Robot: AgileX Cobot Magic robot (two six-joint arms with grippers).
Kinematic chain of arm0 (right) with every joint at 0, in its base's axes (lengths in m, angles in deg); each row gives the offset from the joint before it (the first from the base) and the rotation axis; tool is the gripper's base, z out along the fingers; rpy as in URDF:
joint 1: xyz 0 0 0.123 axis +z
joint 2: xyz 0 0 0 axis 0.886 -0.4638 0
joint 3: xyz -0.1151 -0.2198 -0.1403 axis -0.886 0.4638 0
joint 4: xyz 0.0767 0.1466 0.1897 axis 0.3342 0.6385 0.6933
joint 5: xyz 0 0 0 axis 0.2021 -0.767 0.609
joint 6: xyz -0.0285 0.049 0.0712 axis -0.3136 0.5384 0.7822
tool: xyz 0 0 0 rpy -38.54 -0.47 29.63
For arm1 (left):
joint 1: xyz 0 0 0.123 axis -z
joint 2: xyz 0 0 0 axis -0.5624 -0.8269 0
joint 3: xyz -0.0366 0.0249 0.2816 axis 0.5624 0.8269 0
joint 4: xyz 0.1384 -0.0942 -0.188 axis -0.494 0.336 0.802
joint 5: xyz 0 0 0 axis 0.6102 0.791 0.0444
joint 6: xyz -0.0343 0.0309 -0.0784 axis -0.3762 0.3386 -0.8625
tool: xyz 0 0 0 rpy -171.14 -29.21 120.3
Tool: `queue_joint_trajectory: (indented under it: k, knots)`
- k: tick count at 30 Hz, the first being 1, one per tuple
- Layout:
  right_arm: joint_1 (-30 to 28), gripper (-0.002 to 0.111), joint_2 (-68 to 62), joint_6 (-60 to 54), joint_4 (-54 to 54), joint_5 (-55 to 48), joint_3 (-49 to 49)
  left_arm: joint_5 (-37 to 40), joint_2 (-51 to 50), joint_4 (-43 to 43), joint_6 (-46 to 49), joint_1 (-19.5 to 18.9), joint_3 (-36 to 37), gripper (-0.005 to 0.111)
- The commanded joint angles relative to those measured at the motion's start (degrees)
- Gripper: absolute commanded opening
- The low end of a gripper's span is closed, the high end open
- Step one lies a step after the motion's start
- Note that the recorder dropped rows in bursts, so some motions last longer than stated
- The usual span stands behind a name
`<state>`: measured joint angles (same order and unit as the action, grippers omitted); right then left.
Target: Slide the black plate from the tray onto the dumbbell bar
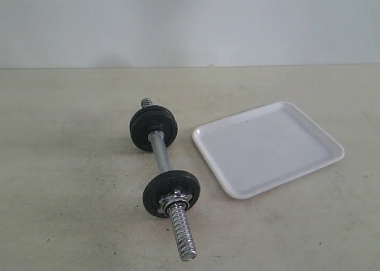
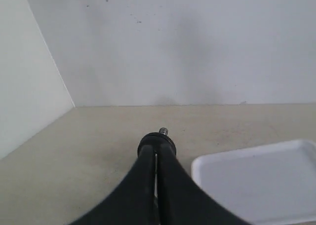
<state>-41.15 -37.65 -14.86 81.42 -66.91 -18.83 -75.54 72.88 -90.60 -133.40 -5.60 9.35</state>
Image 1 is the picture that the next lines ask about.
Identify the white rectangular plastic tray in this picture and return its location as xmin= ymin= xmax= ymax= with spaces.
xmin=192 ymin=101 xmax=345 ymax=200

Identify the chrome threaded dumbbell bar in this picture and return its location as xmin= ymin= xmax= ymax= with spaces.
xmin=141 ymin=98 xmax=197 ymax=261

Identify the chrome star collar nut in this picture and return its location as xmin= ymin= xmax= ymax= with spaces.
xmin=157 ymin=189 xmax=192 ymax=217

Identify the black plate bar end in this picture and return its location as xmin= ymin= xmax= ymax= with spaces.
xmin=129 ymin=111 xmax=178 ymax=152

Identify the black weight plate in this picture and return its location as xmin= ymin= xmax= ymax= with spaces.
xmin=129 ymin=105 xmax=175 ymax=127

